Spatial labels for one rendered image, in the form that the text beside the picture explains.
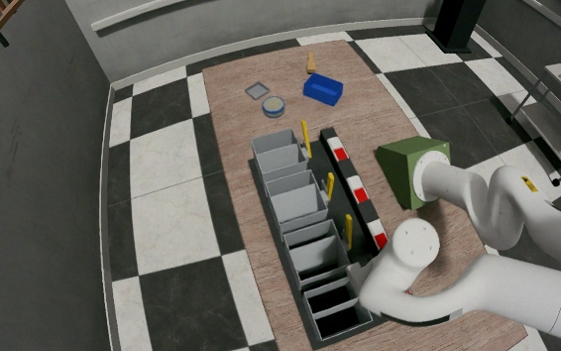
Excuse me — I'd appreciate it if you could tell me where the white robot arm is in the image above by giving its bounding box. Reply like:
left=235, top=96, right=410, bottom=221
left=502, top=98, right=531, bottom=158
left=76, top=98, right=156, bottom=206
left=346, top=151, right=561, bottom=337

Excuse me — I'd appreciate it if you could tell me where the blue open plastic bin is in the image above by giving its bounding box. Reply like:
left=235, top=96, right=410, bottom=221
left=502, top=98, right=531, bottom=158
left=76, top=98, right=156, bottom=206
left=303, top=72, right=344, bottom=107

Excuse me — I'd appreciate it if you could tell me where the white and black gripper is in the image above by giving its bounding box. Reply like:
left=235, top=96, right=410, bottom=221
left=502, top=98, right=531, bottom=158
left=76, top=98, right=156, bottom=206
left=367, top=255, right=379, bottom=265

